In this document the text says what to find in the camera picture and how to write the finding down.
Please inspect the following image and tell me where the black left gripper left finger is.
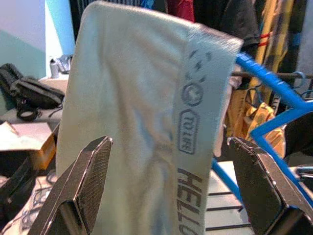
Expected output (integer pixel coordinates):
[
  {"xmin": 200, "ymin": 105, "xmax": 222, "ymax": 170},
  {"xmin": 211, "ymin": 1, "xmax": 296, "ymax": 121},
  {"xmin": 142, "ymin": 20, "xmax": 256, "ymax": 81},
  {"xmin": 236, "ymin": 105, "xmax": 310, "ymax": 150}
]
[{"xmin": 29, "ymin": 136, "xmax": 114, "ymax": 235}]

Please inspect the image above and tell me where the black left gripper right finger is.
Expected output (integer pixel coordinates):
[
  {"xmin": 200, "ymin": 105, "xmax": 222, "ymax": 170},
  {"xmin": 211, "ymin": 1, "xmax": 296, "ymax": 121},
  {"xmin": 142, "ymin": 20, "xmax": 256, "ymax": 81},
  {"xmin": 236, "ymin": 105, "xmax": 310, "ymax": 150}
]
[{"xmin": 226, "ymin": 136, "xmax": 313, "ymax": 235}]

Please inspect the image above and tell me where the grey underwear with lettered waistband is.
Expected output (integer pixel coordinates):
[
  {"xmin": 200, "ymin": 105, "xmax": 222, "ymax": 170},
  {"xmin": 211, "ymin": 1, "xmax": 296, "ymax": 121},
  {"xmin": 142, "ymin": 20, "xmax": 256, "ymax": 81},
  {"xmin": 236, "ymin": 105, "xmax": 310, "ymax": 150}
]
[{"xmin": 56, "ymin": 1, "xmax": 245, "ymax": 235}]

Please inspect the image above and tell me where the blue plastic hanger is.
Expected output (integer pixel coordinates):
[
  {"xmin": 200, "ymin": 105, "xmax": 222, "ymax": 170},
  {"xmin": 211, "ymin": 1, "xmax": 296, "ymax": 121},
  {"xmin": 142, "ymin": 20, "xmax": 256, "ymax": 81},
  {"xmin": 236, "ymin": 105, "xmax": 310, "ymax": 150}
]
[{"xmin": 211, "ymin": 52, "xmax": 313, "ymax": 205}]

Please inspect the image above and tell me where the orange brown cardboard box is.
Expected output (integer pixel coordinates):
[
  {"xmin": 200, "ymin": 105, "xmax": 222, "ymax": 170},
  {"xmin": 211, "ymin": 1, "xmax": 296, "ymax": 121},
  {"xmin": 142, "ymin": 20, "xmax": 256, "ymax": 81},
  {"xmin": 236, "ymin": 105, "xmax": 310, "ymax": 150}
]
[{"xmin": 0, "ymin": 121, "xmax": 57, "ymax": 172}]

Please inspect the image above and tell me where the black underwear with white waistband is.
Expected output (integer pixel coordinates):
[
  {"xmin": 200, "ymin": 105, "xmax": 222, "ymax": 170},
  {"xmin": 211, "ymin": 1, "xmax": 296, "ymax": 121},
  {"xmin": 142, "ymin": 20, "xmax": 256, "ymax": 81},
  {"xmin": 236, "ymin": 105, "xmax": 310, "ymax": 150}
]
[{"xmin": 285, "ymin": 114, "xmax": 313, "ymax": 157}]

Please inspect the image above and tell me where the beige yellow underwear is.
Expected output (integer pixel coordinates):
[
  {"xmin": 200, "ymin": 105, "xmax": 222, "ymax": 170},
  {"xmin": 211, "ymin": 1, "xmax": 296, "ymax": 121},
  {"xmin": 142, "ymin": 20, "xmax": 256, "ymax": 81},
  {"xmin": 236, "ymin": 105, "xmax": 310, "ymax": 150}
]
[{"xmin": 224, "ymin": 88, "xmax": 287, "ymax": 157}]

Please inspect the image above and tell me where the white table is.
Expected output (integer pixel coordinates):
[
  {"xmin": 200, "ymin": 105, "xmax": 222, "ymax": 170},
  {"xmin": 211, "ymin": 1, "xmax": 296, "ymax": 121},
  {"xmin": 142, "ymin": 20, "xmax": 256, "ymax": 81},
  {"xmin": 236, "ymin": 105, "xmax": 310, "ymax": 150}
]
[{"xmin": 0, "ymin": 75, "xmax": 70, "ymax": 124}]

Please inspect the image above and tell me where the black metal clothes rack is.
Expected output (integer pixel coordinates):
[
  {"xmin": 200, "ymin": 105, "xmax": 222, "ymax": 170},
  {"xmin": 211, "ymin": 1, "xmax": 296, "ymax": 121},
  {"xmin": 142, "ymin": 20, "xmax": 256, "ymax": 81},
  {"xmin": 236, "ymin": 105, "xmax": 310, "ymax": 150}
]
[{"xmin": 205, "ymin": 0, "xmax": 313, "ymax": 231}]

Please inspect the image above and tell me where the yellow plaid hanging garment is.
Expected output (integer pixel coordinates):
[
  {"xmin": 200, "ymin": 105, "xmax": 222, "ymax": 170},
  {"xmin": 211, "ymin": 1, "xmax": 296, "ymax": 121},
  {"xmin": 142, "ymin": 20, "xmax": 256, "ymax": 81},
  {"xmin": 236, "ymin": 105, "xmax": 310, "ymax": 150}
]
[{"xmin": 254, "ymin": 0, "xmax": 303, "ymax": 98}]

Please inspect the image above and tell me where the black hanging garment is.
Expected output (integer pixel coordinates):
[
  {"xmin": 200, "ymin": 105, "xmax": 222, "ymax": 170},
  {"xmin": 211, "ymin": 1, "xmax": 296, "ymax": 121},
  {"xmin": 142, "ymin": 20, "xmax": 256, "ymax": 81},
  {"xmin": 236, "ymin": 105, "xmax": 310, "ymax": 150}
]
[{"xmin": 194, "ymin": 0, "xmax": 261, "ymax": 53}]

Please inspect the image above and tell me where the red hanging garment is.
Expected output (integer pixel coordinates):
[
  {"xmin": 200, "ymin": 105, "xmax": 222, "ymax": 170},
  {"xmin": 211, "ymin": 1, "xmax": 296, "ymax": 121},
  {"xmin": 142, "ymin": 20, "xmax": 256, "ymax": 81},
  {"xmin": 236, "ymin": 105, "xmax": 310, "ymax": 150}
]
[{"xmin": 167, "ymin": 0, "xmax": 196, "ymax": 23}]

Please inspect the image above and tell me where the black strap bag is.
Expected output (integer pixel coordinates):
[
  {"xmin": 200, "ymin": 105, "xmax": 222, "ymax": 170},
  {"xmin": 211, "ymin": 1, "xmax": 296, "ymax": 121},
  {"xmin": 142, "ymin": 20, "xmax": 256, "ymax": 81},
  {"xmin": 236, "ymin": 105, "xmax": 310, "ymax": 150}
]
[{"xmin": 0, "ymin": 63, "xmax": 66, "ymax": 121}]

